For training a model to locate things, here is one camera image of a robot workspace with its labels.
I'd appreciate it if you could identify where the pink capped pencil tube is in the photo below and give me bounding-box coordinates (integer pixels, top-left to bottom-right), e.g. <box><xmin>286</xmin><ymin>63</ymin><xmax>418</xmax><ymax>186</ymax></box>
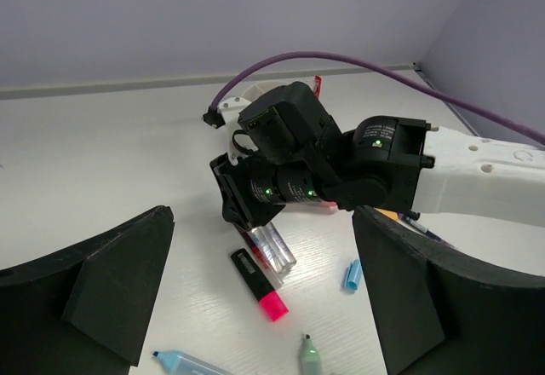
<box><xmin>313</xmin><ymin>201</ymin><xmax>338</xmax><ymax>211</ymax></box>

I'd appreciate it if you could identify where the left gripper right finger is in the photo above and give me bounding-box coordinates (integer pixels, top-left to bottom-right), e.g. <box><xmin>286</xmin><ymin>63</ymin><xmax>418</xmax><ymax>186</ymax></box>
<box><xmin>353</xmin><ymin>207</ymin><xmax>544</xmax><ymax>374</ymax></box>

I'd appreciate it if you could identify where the green pastel highlighter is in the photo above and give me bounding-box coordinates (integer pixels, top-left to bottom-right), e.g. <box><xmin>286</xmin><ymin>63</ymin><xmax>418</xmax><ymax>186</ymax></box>
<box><xmin>299</xmin><ymin>333</ymin><xmax>324</xmax><ymax>375</ymax></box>

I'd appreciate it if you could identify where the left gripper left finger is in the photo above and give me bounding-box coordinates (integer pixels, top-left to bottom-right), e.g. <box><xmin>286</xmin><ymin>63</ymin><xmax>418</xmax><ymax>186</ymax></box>
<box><xmin>1</xmin><ymin>205</ymin><xmax>175</xmax><ymax>374</ymax></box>

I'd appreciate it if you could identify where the blue marker cap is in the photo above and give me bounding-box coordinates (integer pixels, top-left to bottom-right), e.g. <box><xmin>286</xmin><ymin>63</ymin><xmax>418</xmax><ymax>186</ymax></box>
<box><xmin>342</xmin><ymin>259</ymin><xmax>363</xmax><ymax>292</ymax></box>

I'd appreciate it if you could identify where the pink black highlighter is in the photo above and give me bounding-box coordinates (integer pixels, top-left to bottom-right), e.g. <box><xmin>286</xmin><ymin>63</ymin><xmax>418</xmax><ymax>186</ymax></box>
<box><xmin>230</xmin><ymin>248</ymin><xmax>289</xmax><ymax>322</ymax></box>

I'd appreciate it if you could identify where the blue pastel highlighter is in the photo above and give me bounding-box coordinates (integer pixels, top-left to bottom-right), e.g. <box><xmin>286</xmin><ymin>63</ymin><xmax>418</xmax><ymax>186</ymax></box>
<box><xmin>152</xmin><ymin>350</ymin><xmax>231</xmax><ymax>375</ymax></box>

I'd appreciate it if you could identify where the dark red pen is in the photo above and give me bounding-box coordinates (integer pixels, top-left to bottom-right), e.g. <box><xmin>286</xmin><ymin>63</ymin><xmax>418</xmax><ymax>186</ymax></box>
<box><xmin>235</xmin><ymin>226</ymin><xmax>274</xmax><ymax>270</ymax></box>

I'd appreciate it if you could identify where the dark blue pen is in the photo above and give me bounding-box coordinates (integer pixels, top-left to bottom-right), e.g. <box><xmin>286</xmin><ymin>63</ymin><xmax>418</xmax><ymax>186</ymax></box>
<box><xmin>399</xmin><ymin>213</ymin><xmax>454</xmax><ymax>248</ymax></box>

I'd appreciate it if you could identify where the white round desk organizer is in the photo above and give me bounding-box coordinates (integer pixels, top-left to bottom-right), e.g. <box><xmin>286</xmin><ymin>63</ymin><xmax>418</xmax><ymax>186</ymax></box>
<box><xmin>242</xmin><ymin>81</ymin><xmax>282</xmax><ymax>102</ymax></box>

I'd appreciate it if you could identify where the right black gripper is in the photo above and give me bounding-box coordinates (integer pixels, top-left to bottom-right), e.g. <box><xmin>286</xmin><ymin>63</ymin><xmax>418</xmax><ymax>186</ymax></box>
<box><xmin>210</xmin><ymin>82</ymin><xmax>341</xmax><ymax>228</ymax></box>

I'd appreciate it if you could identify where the clear spray bottle blue cap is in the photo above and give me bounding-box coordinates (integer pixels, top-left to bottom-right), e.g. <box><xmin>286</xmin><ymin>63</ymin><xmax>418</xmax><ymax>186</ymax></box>
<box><xmin>249</xmin><ymin>222</ymin><xmax>297</xmax><ymax>285</ymax></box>

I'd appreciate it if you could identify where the orange marker cap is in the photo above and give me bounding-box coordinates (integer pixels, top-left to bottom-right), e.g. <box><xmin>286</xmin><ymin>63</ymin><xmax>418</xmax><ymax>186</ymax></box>
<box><xmin>378</xmin><ymin>209</ymin><xmax>399</xmax><ymax>222</ymax></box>

